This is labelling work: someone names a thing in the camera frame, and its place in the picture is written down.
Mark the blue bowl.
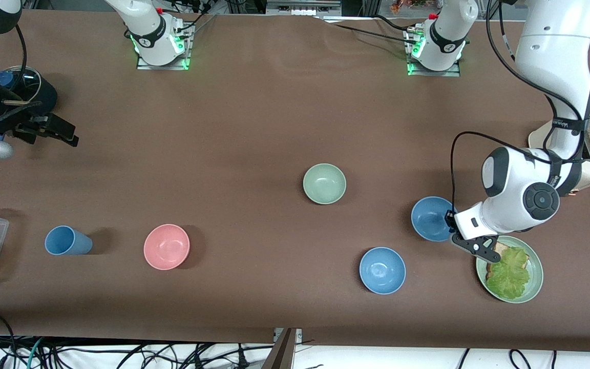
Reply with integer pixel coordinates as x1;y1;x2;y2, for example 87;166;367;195
411;196;456;242
359;247;407;295

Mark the green bowl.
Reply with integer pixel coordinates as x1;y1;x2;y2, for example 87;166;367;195
303;163;347;205

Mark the pink bowl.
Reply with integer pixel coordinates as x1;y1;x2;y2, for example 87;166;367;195
143;224;191;271

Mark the white bread slice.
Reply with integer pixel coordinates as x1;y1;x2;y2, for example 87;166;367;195
486;242;512;280

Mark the glass pot lid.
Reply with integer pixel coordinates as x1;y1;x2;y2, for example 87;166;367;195
0;66;43;109

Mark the green lettuce leaf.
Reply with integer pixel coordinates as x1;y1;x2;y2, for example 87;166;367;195
486;247;531;300

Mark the green plate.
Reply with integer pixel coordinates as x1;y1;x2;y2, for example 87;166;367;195
476;236;544;304

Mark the blue ribbed cup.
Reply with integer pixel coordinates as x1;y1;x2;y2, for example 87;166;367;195
45;225;93;256

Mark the white power strip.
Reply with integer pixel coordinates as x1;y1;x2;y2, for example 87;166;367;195
158;0;213;14

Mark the brown table cover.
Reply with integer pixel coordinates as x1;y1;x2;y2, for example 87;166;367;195
0;9;590;354

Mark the grey table support beam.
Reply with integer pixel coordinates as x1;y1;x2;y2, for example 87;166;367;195
262;328;303;369

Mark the orange colourful clutter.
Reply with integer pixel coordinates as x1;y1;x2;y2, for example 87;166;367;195
390;0;431;13

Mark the grey metal box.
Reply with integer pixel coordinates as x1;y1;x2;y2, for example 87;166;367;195
267;0;342;16

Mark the dark blue handled pot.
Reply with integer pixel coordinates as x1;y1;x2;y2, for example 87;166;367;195
0;66;59;142

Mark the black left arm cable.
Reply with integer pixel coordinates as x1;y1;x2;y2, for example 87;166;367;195
450;0;590;216

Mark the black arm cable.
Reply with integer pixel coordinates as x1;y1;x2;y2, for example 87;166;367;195
450;0;590;216
0;23;42;139

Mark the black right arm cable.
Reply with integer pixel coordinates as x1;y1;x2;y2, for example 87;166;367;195
0;23;42;139

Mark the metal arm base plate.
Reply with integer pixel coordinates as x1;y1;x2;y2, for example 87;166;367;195
407;59;462;77
136;49;192;71

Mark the teal cable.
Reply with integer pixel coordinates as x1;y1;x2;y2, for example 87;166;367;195
27;337;46;369

